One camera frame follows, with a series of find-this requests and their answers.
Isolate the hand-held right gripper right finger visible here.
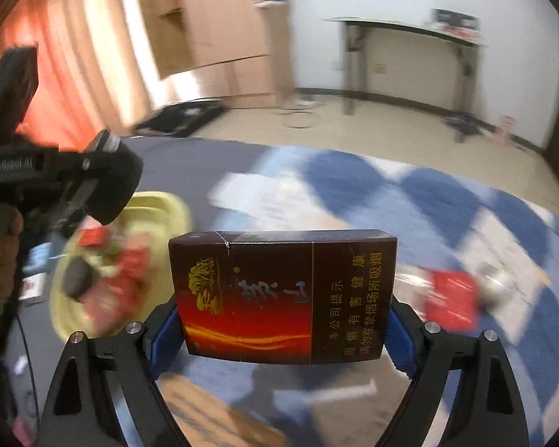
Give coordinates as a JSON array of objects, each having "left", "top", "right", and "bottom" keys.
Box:
[{"left": 384, "top": 295, "right": 529, "bottom": 447}]

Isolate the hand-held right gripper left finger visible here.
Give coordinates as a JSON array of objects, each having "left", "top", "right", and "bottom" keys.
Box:
[{"left": 37, "top": 295, "right": 187, "bottom": 447}]

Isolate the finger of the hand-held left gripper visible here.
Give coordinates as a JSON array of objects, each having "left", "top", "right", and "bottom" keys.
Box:
[{"left": 40, "top": 179, "right": 104, "bottom": 243}]

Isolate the black foam cylinder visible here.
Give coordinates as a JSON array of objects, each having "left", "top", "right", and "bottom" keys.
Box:
[{"left": 61, "top": 258, "right": 101, "bottom": 301}]

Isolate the red carton box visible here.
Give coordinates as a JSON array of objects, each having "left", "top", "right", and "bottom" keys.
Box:
[{"left": 81, "top": 235, "right": 152, "bottom": 333}]

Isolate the pale yellow plastic basin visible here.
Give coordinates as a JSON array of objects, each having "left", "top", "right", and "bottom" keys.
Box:
[{"left": 49, "top": 191, "right": 192, "bottom": 340}]

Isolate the dark red lion cigarette box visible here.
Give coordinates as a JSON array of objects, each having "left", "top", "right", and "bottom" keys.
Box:
[{"left": 168, "top": 229, "right": 398, "bottom": 366}]

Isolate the person's left hand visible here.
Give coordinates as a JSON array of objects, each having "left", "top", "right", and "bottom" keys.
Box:
[{"left": 0, "top": 205, "right": 26, "bottom": 294}]

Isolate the flat red box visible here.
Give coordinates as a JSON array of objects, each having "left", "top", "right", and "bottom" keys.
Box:
[{"left": 421, "top": 270, "right": 484, "bottom": 330}]

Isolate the brown cardboard sheet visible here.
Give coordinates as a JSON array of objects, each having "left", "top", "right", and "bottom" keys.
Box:
[{"left": 158, "top": 372, "right": 290, "bottom": 447}]

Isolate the dark grey bed sheet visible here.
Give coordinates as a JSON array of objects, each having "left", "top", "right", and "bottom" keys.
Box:
[{"left": 2, "top": 137, "right": 271, "bottom": 447}]

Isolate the orange curtain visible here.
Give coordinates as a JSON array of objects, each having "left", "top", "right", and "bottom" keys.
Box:
[{"left": 0, "top": 0, "right": 168, "bottom": 152}]

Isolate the blue white checked blanket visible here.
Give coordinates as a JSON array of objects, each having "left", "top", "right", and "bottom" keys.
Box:
[{"left": 158, "top": 146, "right": 559, "bottom": 447}]

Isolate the black floor mat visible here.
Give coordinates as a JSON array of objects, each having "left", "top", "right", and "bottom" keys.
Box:
[{"left": 133, "top": 100, "right": 227, "bottom": 139}]

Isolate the white paper sheet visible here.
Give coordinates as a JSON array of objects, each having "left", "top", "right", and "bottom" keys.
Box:
[{"left": 209, "top": 172, "right": 310, "bottom": 230}]

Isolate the wooden wardrobe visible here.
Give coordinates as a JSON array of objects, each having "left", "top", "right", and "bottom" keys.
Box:
[{"left": 133, "top": 0, "right": 280, "bottom": 109}]

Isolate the dark folding table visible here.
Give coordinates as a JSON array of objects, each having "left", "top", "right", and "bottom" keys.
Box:
[{"left": 323, "top": 7, "right": 489, "bottom": 143}]

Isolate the black and white box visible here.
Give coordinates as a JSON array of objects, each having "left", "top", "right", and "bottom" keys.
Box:
[{"left": 431, "top": 8, "right": 479, "bottom": 38}]

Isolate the cable ring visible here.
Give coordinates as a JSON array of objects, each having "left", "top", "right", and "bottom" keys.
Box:
[{"left": 282, "top": 109, "right": 320, "bottom": 130}]

